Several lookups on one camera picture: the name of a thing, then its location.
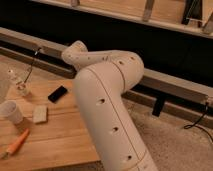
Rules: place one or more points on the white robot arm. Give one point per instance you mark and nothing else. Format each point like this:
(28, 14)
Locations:
(102, 77)

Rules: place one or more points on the black smartphone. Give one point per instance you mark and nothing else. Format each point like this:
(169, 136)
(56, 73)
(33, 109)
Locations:
(57, 94)

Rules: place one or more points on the wooden table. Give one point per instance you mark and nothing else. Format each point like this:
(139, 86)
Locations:
(61, 140)

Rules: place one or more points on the beige sponge block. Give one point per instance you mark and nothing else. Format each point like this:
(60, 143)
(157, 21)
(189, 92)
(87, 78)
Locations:
(40, 114)

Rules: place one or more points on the white paper cup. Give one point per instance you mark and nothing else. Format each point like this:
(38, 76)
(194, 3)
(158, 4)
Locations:
(10, 111)

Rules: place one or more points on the orange carrot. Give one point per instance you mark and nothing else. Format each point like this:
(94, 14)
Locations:
(12, 148)

